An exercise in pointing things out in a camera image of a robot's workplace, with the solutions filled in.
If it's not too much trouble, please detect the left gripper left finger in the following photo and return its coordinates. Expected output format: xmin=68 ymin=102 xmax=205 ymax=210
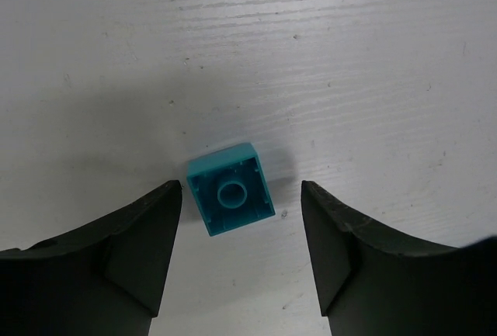
xmin=1 ymin=180 xmax=182 ymax=335

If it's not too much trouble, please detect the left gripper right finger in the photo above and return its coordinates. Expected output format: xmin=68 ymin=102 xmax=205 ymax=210
xmin=301 ymin=181 xmax=496 ymax=335

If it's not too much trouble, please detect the teal square lego brick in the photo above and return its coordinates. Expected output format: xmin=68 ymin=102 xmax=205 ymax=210
xmin=186 ymin=143 xmax=276 ymax=237

